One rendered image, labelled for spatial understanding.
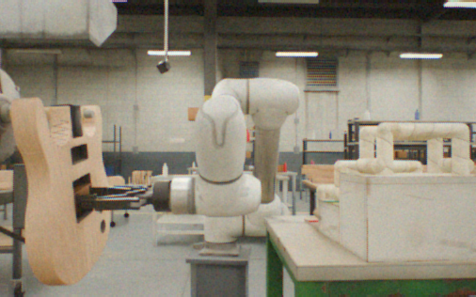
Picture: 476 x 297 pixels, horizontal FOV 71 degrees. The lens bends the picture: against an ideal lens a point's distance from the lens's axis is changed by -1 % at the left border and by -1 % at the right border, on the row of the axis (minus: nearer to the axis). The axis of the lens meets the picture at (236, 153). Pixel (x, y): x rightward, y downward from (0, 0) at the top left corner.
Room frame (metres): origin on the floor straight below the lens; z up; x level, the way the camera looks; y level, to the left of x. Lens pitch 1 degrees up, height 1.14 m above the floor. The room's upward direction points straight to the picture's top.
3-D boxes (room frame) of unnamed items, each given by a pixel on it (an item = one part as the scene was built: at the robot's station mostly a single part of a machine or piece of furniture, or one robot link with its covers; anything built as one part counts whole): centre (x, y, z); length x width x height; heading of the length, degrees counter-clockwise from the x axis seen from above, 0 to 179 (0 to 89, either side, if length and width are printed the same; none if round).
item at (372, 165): (0.74, -0.29, 1.12); 0.11 x 0.03 x 0.03; 5
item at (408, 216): (0.75, -0.39, 1.02); 0.27 x 0.15 x 0.17; 95
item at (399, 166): (0.87, -0.38, 1.12); 0.20 x 0.03 x 0.03; 94
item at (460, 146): (0.71, -0.48, 1.15); 0.03 x 0.03 x 0.09
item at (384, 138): (0.70, -0.31, 1.15); 0.03 x 0.03 x 0.09
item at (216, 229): (1.61, 0.06, 0.87); 0.18 x 0.16 x 0.22; 90
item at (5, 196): (1.03, 0.71, 1.02); 0.19 x 0.04 x 0.04; 2
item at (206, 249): (1.61, 0.09, 0.73); 0.22 x 0.18 x 0.06; 84
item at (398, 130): (0.71, -0.39, 1.20); 0.20 x 0.03 x 0.03; 94
